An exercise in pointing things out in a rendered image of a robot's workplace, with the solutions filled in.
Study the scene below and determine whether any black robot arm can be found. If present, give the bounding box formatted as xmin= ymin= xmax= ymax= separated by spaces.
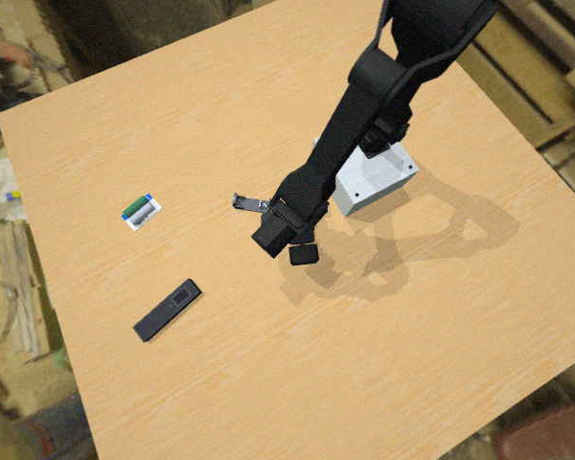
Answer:
xmin=251 ymin=0 xmax=499 ymax=259

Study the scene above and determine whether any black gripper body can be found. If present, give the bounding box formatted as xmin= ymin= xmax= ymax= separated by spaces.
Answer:
xmin=288 ymin=231 xmax=319 ymax=265

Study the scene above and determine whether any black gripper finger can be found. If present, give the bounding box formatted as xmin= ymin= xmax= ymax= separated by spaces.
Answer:
xmin=289 ymin=230 xmax=315 ymax=245

